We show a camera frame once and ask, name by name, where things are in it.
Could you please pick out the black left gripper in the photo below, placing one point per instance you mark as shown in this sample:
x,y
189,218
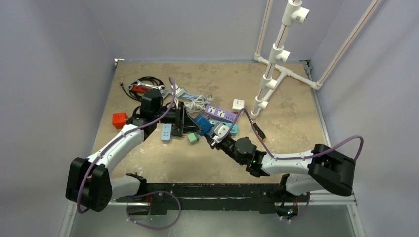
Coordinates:
x,y
183,121

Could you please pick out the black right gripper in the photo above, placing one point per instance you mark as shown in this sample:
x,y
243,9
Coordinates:
x,y
213,140

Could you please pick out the green block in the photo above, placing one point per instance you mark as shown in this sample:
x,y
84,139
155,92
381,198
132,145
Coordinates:
x,y
193,138

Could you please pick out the blue block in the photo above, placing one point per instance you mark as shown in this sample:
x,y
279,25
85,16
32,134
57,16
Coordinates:
x,y
202,122

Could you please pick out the purple power strip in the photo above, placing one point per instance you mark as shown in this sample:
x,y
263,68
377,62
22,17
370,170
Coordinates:
x,y
219,114

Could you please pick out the white cube power socket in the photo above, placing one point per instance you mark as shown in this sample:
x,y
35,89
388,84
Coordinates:
x,y
237,105

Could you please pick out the red cube socket adapter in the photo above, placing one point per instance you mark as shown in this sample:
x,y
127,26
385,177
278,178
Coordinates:
x,y
119,120

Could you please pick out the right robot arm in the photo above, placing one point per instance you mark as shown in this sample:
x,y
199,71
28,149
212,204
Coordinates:
x,y
318,169

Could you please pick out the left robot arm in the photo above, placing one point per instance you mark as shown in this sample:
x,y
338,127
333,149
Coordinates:
x,y
89,183

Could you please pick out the light blue power strip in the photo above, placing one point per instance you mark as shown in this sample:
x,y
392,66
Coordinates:
x,y
166,132

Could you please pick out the yellow black screwdriver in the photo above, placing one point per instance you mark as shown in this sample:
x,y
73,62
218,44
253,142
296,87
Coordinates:
x,y
258,131

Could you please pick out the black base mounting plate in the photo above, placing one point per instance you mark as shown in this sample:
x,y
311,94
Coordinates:
x,y
268,198

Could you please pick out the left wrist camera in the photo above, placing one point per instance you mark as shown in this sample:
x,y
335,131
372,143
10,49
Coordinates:
x,y
178,92

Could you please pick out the red handled adjustable wrench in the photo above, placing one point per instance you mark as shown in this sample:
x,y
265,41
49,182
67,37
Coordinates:
x,y
136,90

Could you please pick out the aluminium frame rail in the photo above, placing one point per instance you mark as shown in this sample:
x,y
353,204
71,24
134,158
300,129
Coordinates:
x,y
322,215

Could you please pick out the white PVC pipe frame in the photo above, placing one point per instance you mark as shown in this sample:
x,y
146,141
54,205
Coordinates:
x,y
274,73

